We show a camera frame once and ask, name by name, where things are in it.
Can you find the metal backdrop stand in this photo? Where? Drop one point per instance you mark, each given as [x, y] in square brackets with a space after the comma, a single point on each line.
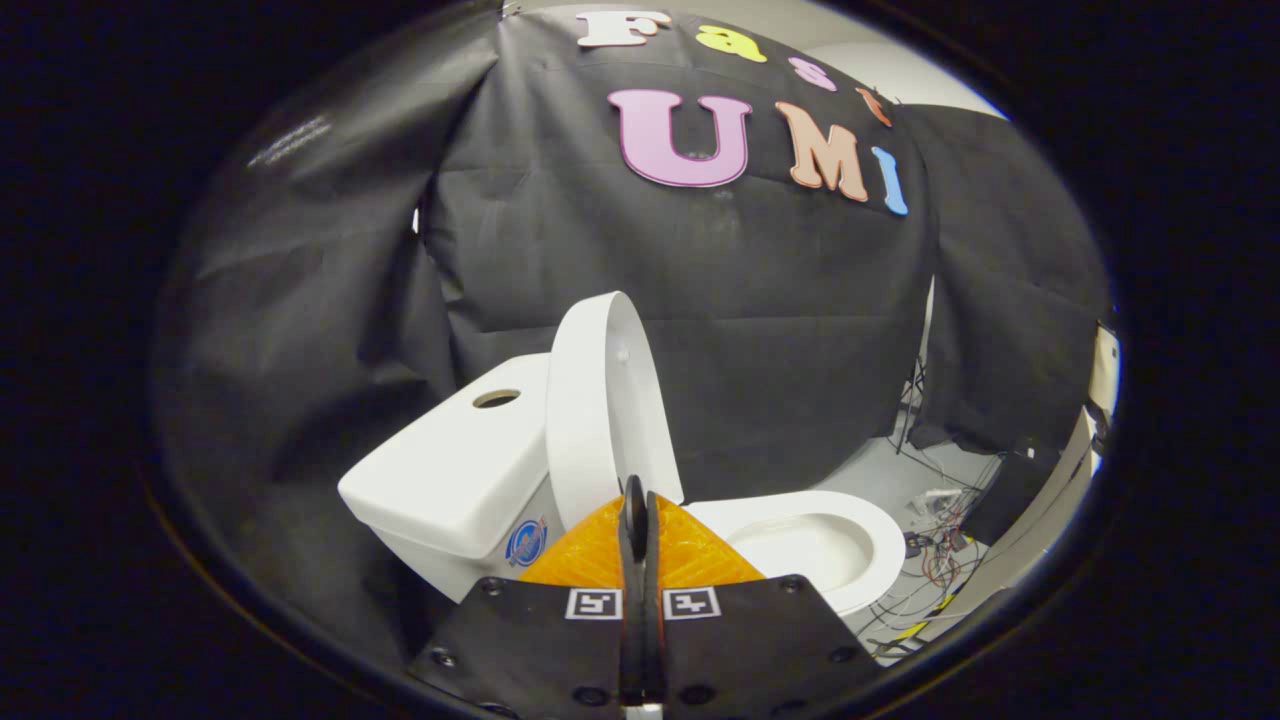
[910, 410]

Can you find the black backdrop cloth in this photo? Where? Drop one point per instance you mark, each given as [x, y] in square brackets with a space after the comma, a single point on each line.
[750, 300]

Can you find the white toilet seat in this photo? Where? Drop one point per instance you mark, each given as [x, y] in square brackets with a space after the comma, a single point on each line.
[872, 530]

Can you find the yellow black hazard tape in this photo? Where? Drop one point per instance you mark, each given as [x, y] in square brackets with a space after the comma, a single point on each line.
[918, 630]

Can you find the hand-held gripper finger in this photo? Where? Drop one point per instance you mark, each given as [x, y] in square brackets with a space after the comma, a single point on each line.
[655, 640]
[632, 600]

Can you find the white toilet lid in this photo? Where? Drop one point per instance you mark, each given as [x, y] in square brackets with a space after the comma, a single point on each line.
[590, 420]

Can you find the white ceramic toilet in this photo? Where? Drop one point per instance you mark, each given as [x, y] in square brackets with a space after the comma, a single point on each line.
[450, 470]

